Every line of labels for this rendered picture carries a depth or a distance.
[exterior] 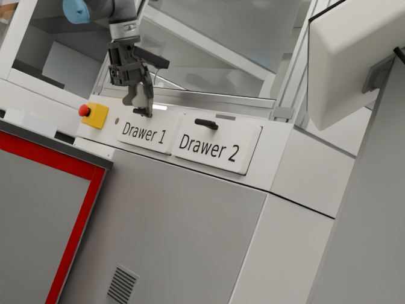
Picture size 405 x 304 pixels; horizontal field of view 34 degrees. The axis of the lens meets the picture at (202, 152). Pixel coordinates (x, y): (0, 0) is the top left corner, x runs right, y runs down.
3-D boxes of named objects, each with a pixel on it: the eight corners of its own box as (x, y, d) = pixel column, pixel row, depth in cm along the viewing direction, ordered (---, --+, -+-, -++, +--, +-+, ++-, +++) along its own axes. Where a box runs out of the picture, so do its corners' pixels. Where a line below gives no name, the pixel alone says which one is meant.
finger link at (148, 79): (142, 100, 174) (134, 68, 173) (148, 98, 175) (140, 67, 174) (150, 99, 170) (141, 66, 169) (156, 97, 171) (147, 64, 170)
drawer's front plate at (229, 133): (238, 172, 138) (257, 123, 139) (170, 154, 162) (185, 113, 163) (245, 175, 139) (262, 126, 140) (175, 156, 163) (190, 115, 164)
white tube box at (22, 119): (20, 125, 180) (25, 113, 180) (2, 119, 185) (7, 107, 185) (53, 139, 189) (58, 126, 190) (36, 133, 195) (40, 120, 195)
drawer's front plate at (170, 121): (165, 152, 164) (180, 111, 165) (115, 139, 188) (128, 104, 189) (170, 155, 165) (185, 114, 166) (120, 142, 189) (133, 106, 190)
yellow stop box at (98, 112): (87, 123, 199) (95, 101, 200) (78, 121, 205) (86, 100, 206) (101, 129, 202) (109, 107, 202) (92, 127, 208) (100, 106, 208)
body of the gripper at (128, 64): (111, 87, 174) (102, 42, 171) (140, 80, 178) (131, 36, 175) (124, 88, 168) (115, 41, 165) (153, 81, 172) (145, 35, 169)
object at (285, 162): (269, 190, 132) (293, 123, 133) (75, 135, 216) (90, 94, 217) (510, 289, 184) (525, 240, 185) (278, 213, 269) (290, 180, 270)
